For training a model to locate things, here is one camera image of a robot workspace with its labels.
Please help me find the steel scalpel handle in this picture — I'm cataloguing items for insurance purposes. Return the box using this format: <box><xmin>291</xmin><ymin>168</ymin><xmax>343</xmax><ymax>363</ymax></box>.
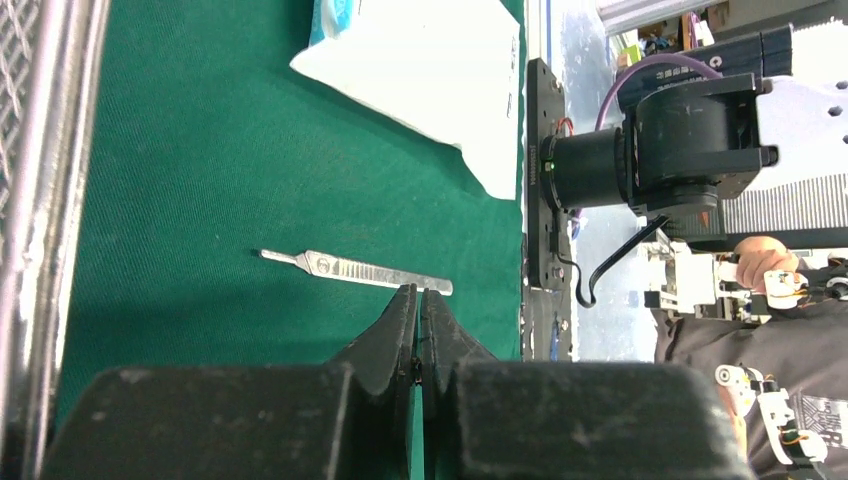
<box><xmin>258</xmin><ymin>249</ymin><xmax>454</xmax><ymax>296</ymax></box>

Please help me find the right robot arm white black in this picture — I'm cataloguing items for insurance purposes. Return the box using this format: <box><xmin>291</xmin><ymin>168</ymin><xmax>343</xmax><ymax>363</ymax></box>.
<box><xmin>525</xmin><ymin>21</ymin><xmax>847</xmax><ymax>216</ymax></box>

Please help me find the white paper packet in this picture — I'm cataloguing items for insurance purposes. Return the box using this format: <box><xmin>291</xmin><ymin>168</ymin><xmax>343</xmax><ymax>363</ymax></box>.
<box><xmin>290</xmin><ymin>1</ymin><xmax>522</xmax><ymax>200</ymax></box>

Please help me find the person in dark shirt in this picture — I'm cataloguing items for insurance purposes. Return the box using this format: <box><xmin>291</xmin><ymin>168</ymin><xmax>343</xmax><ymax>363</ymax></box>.
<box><xmin>652</xmin><ymin>236</ymin><xmax>847</xmax><ymax>479</ymax></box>

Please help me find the metal mesh tray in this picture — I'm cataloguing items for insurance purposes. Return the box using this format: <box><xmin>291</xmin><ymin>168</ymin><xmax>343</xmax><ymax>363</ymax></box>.
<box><xmin>1</xmin><ymin>0</ymin><xmax>110</xmax><ymax>479</ymax></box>

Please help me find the teleoperation leader device white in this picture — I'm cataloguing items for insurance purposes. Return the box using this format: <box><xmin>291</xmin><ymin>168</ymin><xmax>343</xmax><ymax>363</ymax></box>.
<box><xmin>638</xmin><ymin>230</ymin><xmax>813</xmax><ymax>324</ymax></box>

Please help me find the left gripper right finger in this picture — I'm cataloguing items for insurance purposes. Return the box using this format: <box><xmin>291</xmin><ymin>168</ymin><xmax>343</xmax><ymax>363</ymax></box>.
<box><xmin>420</xmin><ymin>291</ymin><xmax>753</xmax><ymax>479</ymax></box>

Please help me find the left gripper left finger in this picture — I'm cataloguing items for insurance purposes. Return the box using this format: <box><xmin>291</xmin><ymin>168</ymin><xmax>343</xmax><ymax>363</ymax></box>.
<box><xmin>42</xmin><ymin>285</ymin><xmax>417</xmax><ymax>479</ymax></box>

